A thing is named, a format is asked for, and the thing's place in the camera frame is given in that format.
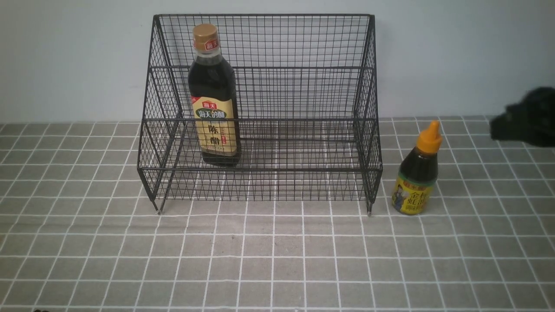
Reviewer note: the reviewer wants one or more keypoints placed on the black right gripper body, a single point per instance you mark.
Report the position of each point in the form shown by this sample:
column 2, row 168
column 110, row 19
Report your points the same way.
column 531, row 120

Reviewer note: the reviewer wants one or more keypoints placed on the small sauce bottle orange cap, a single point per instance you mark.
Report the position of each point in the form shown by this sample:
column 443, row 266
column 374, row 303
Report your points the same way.
column 418, row 172

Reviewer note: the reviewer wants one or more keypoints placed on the dark vinegar bottle gold cap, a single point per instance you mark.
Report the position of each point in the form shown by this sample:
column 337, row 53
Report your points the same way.
column 212, row 86

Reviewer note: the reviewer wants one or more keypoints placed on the grey checkered tablecloth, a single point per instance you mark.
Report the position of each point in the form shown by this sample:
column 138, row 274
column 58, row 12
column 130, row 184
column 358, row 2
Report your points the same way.
column 78, row 233

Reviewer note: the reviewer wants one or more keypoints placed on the black wire mesh rack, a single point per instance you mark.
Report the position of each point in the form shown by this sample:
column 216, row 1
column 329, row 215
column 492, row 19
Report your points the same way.
column 306, row 88

